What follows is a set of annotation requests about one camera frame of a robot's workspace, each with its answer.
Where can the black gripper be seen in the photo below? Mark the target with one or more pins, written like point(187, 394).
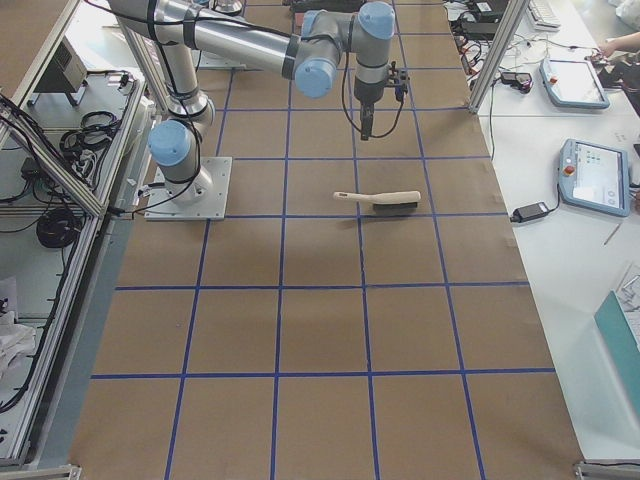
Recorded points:
point(366, 93)

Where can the white crumpled cloth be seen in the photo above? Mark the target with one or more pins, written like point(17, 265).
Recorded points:
point(17, 340)

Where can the small black power brick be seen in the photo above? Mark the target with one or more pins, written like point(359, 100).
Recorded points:
point(530, 212)

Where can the aluminium frame post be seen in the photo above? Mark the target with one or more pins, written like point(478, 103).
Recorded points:
point(506, 29)

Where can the white power strip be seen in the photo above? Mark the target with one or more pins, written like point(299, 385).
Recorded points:
point(85, 162)

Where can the beige hand brush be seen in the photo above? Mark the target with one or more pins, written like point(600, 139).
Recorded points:
point(386, 202)

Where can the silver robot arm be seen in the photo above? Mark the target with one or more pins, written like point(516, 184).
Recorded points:
point(310, 60)

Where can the blue teach pendant near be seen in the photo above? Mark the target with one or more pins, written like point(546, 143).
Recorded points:
point(594, 177)

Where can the pink bin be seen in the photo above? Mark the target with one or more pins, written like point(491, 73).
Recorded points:
point(299, 20)

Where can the blue teach pendant far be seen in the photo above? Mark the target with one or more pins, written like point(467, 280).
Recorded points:
point(573, 84)

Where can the person hand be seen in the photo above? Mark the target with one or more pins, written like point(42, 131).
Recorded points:
point(609, 47)

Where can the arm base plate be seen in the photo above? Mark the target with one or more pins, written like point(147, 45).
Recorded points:
point(206, 197)
point(210, 61)

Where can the teal folder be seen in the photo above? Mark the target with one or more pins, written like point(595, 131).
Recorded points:
point(619, 339)

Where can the blue teach pendant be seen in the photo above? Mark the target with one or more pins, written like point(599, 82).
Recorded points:
point(573, 84)
point(594, 177)

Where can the grey electronics box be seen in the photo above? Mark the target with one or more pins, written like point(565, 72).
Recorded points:
point(65, 74)

